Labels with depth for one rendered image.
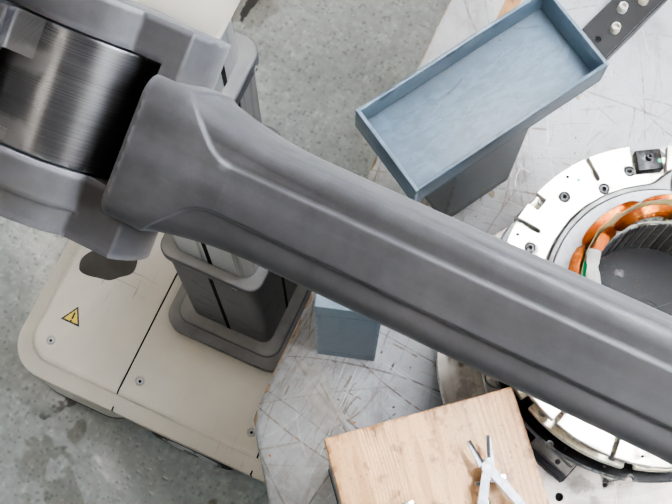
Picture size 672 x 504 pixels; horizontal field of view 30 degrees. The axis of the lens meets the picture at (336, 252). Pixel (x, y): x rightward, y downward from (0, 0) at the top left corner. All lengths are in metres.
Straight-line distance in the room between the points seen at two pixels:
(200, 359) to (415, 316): 1.59
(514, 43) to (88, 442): 1.25
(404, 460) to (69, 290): 1.02
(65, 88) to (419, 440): 0.76
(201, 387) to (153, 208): 1.54
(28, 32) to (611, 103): 1.20
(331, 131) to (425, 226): 1.96
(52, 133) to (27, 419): 1.85
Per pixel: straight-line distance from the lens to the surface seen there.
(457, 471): 1.22
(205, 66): 0.53
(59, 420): 2.35
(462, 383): 1.50
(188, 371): 2.06
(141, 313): 2.09
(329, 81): 2.47
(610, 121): 1.64
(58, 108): 0.53
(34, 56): 0.53
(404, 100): 1.35
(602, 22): 1.67
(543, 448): 1.47
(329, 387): 1.51
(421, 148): 1.33
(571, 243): 1.24
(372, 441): 1.22
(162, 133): 0.51
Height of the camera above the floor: 2.27
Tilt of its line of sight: 74 degrees down
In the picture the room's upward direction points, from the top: 1 degrees clockwise
